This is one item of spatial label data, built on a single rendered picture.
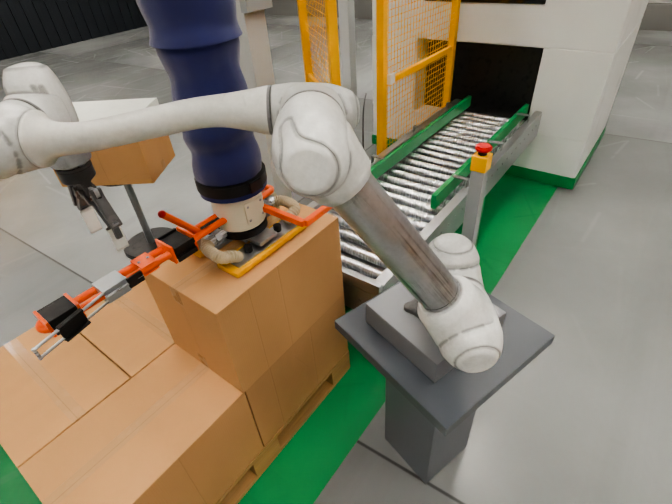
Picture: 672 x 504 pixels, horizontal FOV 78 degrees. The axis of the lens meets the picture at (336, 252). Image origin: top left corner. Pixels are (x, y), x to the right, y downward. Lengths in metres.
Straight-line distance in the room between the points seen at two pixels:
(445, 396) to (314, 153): 0.84
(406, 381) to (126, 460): 0.90
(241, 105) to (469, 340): 0.70
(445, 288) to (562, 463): 1.32
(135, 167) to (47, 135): 1.96
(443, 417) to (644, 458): 1.22
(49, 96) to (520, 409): 2.07
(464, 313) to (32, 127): 0.92
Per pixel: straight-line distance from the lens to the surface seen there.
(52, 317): 1.23
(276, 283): 1.41
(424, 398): 1.26
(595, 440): 2.25
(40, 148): 0.91
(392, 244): 0.84
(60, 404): 1.84
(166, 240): 1.35
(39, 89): 1.04
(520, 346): 1.43
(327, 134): 0.68
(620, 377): 2.51
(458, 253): 1.15
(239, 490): 2.00
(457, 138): 3.29
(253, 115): 0.90
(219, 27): 1.18
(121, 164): 2.88
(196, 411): 1.58
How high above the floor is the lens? 1.81
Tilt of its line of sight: 38 degrees down
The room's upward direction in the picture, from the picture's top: 5 degrees counter-clockwise
